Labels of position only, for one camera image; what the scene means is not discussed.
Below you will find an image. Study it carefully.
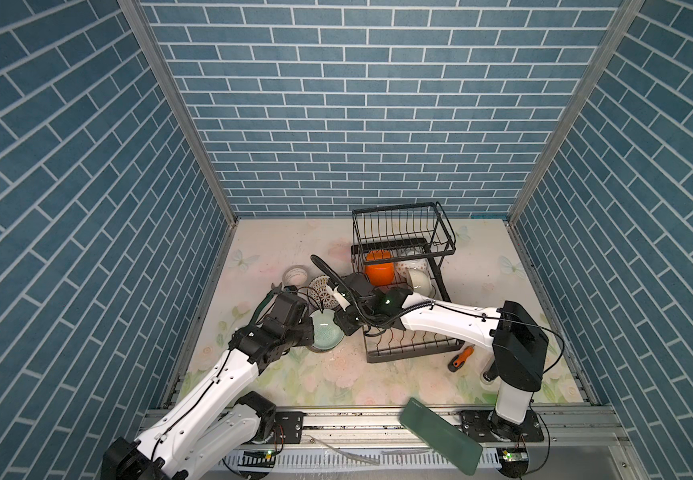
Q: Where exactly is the orange plastic bowl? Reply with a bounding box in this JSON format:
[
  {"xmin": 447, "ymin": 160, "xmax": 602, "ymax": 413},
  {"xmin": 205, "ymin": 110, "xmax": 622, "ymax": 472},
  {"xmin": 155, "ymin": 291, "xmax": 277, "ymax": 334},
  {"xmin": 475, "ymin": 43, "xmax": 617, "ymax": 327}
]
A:
[{"xmin": 364, "ymin": 249, "xmax": 395, "ymax": 287}]

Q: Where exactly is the cream bowl striped outside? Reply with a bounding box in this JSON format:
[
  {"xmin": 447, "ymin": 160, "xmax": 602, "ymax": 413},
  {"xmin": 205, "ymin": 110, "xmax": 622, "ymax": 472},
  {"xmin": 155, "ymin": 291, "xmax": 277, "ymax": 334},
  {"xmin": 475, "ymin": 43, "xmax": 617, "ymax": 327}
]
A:
[{"xmin": 406, "ymin": 268, "xmax": 436, "ymax": 298}]

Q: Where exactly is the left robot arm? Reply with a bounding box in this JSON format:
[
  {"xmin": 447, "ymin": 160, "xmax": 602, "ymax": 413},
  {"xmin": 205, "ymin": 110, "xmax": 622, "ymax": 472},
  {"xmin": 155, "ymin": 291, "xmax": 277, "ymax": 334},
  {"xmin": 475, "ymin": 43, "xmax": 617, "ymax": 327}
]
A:
[{"xmin": 100, "ymin": 287, "xmax": 314, "ymax": 479}]

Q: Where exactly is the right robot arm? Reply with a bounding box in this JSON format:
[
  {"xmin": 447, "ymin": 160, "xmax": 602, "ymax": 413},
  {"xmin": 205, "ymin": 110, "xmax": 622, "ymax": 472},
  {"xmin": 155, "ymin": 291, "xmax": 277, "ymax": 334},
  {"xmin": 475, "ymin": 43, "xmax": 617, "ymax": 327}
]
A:
[{"xmin": 328, "ymin": 273, "xmax": 549, "ymax": 425}]

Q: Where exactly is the dark green rectangular tray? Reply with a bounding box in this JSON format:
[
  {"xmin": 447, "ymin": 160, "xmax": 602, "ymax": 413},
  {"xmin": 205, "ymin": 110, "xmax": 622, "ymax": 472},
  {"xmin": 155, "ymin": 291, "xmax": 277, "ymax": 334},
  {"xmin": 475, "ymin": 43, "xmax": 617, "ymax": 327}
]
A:
[{"xmin": 399, "ymin": 398, "xmax": 483, "ymax": 476}]

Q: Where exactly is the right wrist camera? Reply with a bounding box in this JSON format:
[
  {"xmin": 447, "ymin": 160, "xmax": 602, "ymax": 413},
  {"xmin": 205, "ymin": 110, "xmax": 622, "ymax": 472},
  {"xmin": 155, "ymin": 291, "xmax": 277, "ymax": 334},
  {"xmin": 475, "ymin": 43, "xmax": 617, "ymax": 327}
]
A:
[{"xmin": 330, "ymin": 287, "xmax": 351, "ymax": 310}]

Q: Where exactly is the black wire dish rack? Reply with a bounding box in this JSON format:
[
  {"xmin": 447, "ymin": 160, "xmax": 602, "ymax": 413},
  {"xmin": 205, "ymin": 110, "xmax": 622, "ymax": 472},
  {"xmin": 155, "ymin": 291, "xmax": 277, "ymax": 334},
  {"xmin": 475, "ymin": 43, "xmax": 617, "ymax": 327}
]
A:
[{"xmin": 351, "ymin": 202, "xmax": 464, "ymax": 364}]

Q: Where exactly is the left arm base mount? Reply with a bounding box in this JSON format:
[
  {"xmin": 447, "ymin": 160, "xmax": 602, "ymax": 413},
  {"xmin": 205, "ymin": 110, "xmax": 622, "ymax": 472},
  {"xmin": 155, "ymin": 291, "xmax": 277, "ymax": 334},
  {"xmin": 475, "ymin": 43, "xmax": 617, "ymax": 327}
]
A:
[{"xmin": 236, "ymin": 391, "xmax": 306, "ymax": 444}]

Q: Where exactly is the orange handled screwdriver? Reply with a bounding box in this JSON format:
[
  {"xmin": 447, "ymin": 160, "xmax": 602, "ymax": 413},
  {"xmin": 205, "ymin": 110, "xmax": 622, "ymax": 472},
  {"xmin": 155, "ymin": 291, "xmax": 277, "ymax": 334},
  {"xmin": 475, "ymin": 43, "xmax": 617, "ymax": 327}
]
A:
[{"xmin": 448, "ymin": 346, "xmax": 474, "ymax": 373}]

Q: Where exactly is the aluminium front rail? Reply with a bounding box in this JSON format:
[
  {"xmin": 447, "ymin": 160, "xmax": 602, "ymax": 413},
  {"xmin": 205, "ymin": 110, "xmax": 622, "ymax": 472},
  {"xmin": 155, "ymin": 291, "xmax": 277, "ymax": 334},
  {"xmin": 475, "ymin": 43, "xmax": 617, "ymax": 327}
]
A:
[{"xmin": 140, "ymin": 404, "xmax": 630, "ymax": 452}]

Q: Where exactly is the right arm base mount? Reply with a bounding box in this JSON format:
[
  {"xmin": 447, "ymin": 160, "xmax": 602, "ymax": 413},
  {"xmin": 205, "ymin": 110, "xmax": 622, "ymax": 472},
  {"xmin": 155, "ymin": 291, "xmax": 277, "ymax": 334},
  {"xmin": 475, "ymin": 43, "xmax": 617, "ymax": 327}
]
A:
[{"xmin": 459, "ymin": 409, "xmax": 545, "ymax": 443}]

